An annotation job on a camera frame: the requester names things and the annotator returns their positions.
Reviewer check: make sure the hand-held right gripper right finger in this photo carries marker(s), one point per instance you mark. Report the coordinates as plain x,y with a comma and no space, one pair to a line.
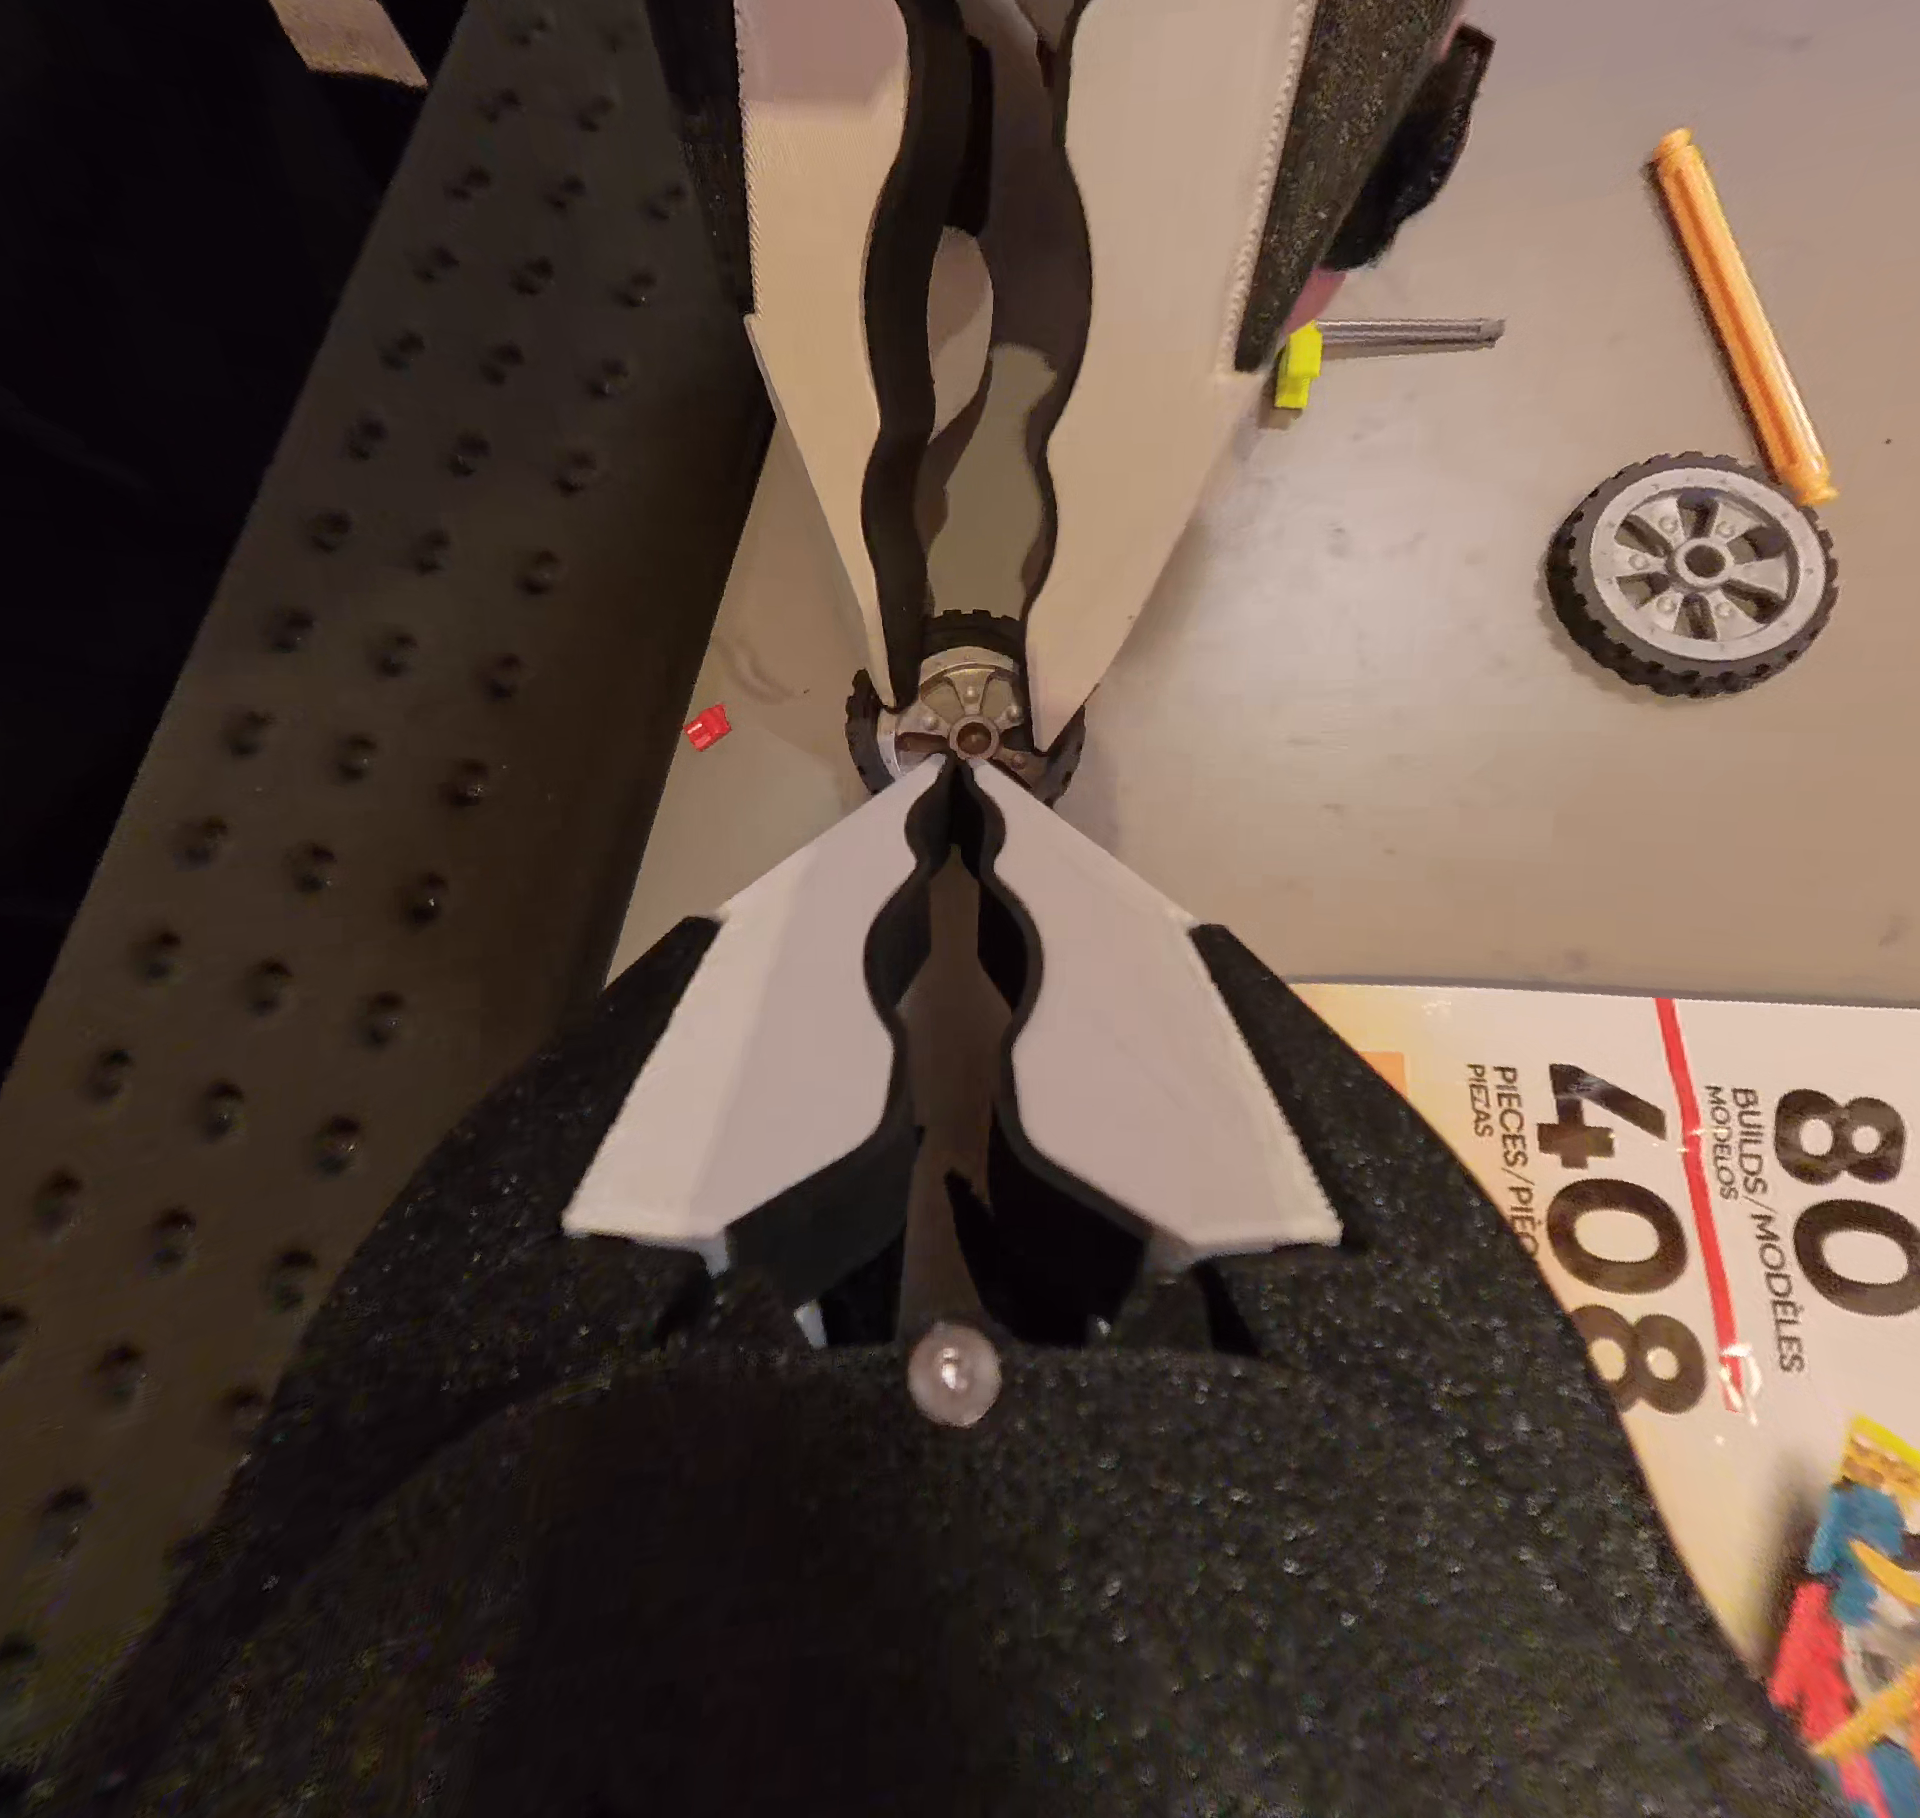
1155,1084

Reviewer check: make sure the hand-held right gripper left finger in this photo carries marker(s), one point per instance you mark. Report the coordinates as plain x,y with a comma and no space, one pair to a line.
734,1084

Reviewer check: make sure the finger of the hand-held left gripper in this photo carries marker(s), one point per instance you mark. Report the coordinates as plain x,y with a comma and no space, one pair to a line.
1171,274
810,198

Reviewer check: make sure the grey rod with yellow connector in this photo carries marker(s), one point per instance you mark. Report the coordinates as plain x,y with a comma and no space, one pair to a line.
1298,369

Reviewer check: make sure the grey toy wheel black tire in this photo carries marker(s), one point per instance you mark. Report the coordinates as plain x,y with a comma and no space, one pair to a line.
916,703
1620,558

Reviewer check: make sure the long orange rod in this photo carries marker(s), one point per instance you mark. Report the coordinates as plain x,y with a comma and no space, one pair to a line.
1741,317

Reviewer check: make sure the person's left hand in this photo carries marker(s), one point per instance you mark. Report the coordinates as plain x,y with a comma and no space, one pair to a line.
1323,299

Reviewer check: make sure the small red building piece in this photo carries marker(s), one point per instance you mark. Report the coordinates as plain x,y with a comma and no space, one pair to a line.
708,727

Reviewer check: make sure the black perforated pad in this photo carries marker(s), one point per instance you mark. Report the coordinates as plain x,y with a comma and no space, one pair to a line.
378,648

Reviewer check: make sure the K'nex building set booklet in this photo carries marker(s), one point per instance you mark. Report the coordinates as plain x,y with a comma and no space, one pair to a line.
1799,1038

